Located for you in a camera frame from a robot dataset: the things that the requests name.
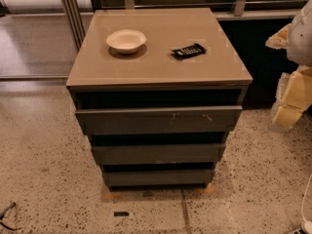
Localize grey middle drawer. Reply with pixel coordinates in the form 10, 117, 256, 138
92, 143, 225, 165

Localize grey drawer cabinet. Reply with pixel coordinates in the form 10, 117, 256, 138
66, 8, 253, 175

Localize black cable on floor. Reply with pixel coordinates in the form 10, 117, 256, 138
0, 201, 20, 231

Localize white cable and plug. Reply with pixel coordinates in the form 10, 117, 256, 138
286, 174, 312, 234

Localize black calculator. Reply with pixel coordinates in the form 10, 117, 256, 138
173, 43, 207, 59

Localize grey top drawer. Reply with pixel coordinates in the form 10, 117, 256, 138
75, 105, 242, 136

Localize white ceramic bowl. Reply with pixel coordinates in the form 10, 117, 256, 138
106, 29, 146, 55

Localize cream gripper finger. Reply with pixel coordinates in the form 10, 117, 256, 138
269, 65, 312, 133
265, 24, 291, 50

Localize black floor tape piece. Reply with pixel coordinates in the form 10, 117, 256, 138
114, 212, 129, 216

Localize grey bottom drawer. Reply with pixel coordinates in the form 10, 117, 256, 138
103, 170, 215, 187

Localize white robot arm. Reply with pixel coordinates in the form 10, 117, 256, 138
265, 0, 312, 133

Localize grey drawer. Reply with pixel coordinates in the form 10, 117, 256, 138
75, 105, 242, 136
103, 170, 215, 187
92, 143, 225, 165

